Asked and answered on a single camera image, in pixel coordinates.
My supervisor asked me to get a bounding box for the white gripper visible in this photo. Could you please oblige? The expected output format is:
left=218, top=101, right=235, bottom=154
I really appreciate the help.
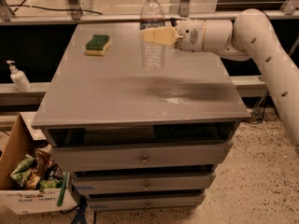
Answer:
left=140, top=20, right=206, bottom=52

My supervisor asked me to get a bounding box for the clear plastic water bottle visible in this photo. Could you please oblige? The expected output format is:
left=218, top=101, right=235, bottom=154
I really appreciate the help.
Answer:
left=140, top=0, right=165, bottom=71

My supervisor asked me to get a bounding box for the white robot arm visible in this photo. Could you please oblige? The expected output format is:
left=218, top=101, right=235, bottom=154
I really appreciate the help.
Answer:
left=140, top=8, right=299, bottom=146

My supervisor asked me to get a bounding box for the white pump soap bottle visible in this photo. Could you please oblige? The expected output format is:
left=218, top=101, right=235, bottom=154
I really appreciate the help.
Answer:
left=7, top=60, right=31, bottom=91

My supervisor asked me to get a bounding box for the green and yellow sponge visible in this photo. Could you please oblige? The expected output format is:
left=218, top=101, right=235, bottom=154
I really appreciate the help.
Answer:
left=85, top=35, right=111, bottom=56

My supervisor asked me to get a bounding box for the grey drawer cabinet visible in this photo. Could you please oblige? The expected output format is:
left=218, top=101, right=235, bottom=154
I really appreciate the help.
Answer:
left=33, top=23, right=248, bottom=201

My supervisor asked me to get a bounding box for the top drawer with knob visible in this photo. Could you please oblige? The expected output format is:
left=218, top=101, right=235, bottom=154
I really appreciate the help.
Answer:
left=52, top=140, right=233, bottom=173

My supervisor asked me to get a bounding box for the drawer with knob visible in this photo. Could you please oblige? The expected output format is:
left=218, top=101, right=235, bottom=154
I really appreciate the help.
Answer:
left=87, top=190, right=205, bottom=211
left=52, top=140, right=233, bottom=173
left=73, top=173, right=216, bottom=195

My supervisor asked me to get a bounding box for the middle drawer with knob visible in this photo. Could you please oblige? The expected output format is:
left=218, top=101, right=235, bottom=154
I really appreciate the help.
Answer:
left=73, top=173, right=216, bottom=195

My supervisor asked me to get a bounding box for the bottom drawer with knob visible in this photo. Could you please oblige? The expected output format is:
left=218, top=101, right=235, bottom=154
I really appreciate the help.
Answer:
left=87, top=190, right=205, bottom=211

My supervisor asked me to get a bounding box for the green marker pen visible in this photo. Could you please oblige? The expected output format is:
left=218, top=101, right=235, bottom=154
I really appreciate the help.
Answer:
left=57, top=172, right=69, bottom=207

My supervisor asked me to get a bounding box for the brown snack bag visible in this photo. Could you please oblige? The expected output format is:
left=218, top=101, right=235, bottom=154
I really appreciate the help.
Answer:
left=25, top=149, right=52, bottom=190

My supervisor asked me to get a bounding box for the green snack bag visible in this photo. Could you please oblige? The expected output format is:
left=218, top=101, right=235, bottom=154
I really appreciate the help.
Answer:
left=10, top=154, right=35, bottom=187

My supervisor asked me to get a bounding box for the cardboard box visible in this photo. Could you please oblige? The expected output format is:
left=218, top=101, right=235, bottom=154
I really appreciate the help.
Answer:
left=0, top=112, right=78, bottom=215

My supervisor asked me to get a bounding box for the black cable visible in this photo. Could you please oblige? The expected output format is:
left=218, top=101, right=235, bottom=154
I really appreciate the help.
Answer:
left=7, top=4, right=104, bottom=16

